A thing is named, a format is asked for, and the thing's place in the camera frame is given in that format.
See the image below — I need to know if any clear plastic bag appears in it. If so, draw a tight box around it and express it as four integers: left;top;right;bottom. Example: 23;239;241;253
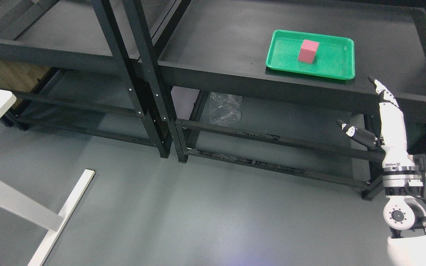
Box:
209;92;243;126

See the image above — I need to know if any black metal right shelf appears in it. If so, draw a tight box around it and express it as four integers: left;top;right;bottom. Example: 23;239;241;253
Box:
122;0;426;201

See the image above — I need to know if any black metal shelf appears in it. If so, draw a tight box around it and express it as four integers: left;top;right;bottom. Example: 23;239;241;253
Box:
0;0;171;158
122;0;426;201

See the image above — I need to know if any white robot forearm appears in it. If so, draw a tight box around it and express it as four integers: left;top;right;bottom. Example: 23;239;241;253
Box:
383;154;426;266

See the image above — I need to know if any green plastic tray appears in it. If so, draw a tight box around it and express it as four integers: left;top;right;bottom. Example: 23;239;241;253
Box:
265;29;355;80

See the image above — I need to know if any pink foam block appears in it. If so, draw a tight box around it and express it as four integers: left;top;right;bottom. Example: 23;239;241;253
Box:
297;40;320;64

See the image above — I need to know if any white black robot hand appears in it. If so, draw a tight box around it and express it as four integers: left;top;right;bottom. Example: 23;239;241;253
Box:
337;76;415;172

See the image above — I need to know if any white table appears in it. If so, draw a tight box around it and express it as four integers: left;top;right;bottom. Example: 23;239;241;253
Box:
0;86;96;266

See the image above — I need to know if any black metal left shelf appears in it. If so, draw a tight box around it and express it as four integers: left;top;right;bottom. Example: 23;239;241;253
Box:
0;0;171;158

